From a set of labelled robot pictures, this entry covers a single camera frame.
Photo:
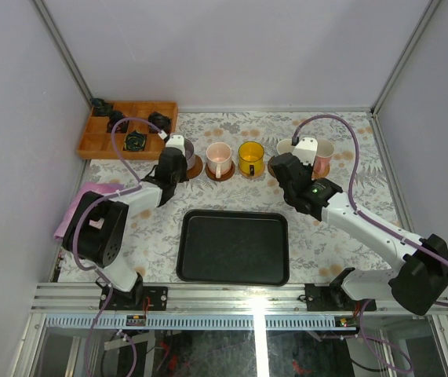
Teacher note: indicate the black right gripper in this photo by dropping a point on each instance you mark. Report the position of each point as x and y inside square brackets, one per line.
[307, 168]

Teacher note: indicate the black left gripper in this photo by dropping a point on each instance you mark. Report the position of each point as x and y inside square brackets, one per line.
[177, 158]

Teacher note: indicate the brown wooden coaster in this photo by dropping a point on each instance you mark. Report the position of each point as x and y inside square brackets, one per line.
[270, 169]
[196, 169]
[229, 174]

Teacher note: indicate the mauve mug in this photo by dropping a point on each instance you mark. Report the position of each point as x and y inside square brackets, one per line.
[189, 154]

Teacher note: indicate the blue mug cream inside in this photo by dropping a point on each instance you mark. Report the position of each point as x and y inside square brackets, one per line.
[285, 146]

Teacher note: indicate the pink mug cream inside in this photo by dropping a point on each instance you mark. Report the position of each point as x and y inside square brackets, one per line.
[324, 153]

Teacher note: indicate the yellow glass cup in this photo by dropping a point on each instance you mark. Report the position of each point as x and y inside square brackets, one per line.
[251, 153]

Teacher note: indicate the light pink mug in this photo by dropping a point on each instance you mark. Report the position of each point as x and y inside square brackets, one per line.
[218, 156]

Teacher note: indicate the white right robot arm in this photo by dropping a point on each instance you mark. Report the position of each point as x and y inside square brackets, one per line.
[418, 274]

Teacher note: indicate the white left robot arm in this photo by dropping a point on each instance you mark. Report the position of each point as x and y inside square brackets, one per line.
[97, 227]

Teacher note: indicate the dark rolled fabric bundle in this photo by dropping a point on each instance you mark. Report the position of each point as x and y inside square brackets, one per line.
[114, 117]
[163, 122]
[101, 108]

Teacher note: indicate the purple patterned cloth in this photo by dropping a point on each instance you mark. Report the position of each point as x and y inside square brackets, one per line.
[100, 188]

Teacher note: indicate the orange wooden divided tray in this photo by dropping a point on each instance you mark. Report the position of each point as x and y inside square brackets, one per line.
[97, 143]

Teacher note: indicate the black serving tray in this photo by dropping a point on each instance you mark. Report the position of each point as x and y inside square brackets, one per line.
[234, 247]

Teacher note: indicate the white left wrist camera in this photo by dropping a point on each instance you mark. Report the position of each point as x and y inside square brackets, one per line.
[175, 141]

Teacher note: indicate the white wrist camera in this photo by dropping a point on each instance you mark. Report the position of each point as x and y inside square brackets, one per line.
[305, 150]
[175, 141]

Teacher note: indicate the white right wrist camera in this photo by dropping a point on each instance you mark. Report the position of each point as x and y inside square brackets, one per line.
[305, 150]

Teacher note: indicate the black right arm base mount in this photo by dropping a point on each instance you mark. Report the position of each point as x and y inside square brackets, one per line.
[329, 297]

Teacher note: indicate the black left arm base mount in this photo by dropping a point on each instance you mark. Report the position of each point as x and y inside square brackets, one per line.
[141, 297]

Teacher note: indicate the aluminium front frame rail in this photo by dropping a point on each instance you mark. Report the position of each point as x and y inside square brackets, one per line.
[183, 298]

